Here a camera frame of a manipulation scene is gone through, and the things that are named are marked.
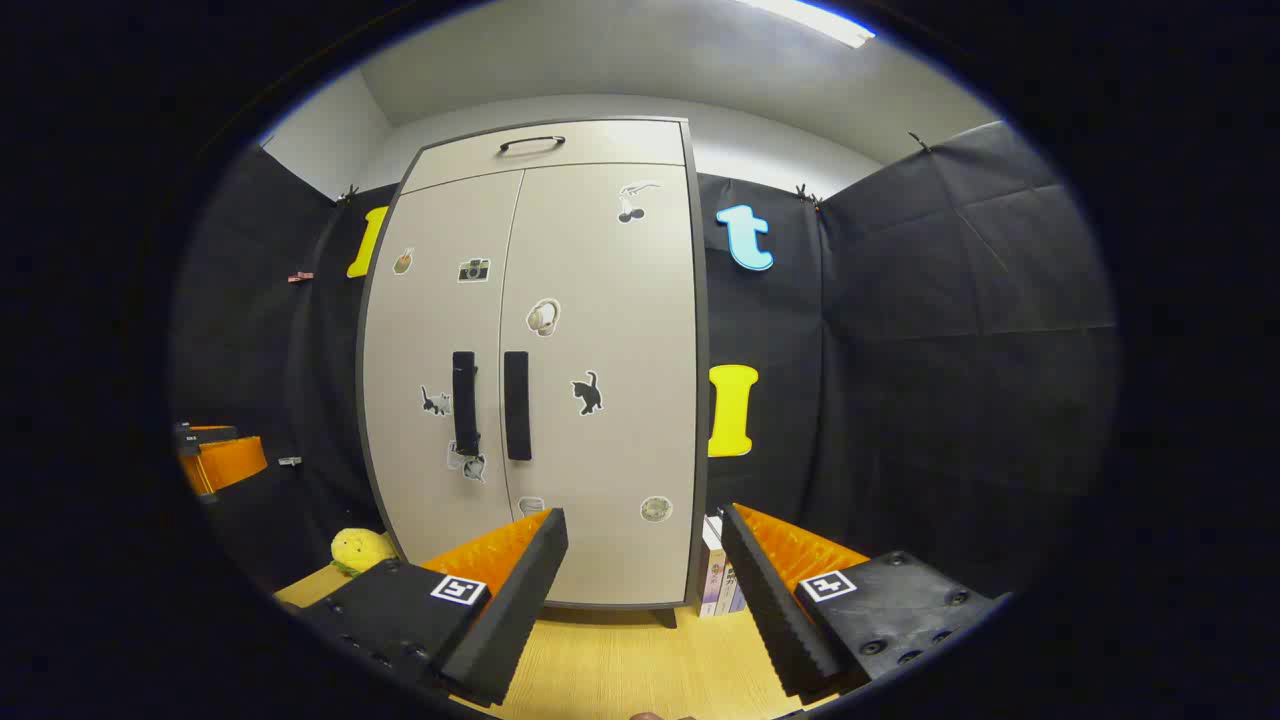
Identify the ceiling light panel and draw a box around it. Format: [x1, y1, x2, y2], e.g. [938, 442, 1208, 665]
[735, 0, 877, 49]

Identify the black backdrop cloth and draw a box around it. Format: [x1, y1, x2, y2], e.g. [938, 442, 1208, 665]
[170, 120, 1119, 601]

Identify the cabinet door with camera sticker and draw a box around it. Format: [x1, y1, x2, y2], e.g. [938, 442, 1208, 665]
[362, 170, 526, 566]

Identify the yellow plush toy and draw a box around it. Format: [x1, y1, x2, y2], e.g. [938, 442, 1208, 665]
[331, 528, 399, 578]

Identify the black handle of camera-sticker door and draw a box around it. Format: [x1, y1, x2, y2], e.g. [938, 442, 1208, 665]
[452, 351, 482, 457]

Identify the cabinet door with headphone sticker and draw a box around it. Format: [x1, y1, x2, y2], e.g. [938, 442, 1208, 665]
[498, 163, 701, 608]

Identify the black handle of headphone-sticker door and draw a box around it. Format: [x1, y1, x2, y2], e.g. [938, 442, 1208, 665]
[503, 351, 532, 462]

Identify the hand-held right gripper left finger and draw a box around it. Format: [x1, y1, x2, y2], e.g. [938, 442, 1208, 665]
[300, 507, 569, 707]

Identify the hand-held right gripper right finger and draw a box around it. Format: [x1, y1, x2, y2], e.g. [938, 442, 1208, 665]
[720, 503, 1006, 701]

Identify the beige double-door shoe cabinet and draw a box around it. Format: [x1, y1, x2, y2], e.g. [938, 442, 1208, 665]
[357, 118, 711, 629]

